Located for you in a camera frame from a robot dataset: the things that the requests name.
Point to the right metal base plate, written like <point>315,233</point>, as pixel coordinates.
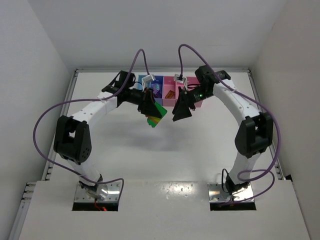
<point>217,195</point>

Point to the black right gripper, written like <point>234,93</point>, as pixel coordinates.
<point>185,99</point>

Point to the small pink bin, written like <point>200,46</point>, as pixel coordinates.
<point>168,85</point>

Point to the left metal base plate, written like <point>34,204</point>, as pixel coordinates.
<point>110,192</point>

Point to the green striped lego stack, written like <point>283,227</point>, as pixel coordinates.
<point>154,120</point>

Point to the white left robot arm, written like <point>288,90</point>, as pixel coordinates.
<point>73,133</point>

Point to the metal base plate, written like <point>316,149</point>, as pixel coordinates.
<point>217,195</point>
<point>110,192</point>

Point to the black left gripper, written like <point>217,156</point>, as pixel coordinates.
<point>145,100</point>

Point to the orange and yellow lego piece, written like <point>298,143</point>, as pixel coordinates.
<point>170,95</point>

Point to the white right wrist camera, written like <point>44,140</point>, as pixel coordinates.
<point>179,78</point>

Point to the large pink bin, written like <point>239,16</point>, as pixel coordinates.
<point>192,82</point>

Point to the light blue bin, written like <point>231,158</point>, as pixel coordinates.
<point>140,82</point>

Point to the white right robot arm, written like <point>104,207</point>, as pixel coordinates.
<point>255,131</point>

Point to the purple lego brick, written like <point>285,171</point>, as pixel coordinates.
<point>157,88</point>
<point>157,94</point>

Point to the dark blue bin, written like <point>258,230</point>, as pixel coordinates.
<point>159,79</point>

